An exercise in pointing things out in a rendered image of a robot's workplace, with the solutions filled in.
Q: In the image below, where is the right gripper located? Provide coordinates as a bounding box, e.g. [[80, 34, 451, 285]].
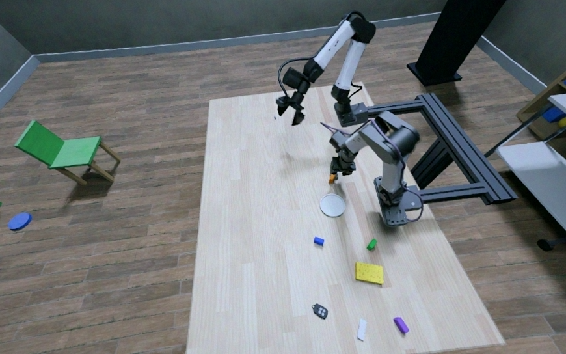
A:
[[278, 91, 306, 126]]

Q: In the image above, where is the black key fob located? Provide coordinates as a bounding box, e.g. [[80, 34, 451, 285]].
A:
[[313, 303, 328, 319]]

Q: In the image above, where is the purple rectangular block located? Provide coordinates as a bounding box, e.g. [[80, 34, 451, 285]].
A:
[[393, 317, 409, 333]]

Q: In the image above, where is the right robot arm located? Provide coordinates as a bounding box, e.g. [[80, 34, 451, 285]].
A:
[[283, 14, 376, 124]]

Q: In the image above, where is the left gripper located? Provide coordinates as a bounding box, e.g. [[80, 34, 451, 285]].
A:
[[330, 156, 356, 176]]

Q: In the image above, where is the yellow sponge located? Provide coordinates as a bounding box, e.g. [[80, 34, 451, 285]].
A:
[[355, 262, 384, 284]]

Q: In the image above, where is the small green block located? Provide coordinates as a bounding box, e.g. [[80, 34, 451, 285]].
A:
[[366, 239, 377, 251]]

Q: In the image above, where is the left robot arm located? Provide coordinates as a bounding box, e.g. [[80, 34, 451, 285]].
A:
[[329, 109, 419, 225]]

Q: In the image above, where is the white saucer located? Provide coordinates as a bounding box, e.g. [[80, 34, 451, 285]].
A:
[[320, 194, 345, 217]]

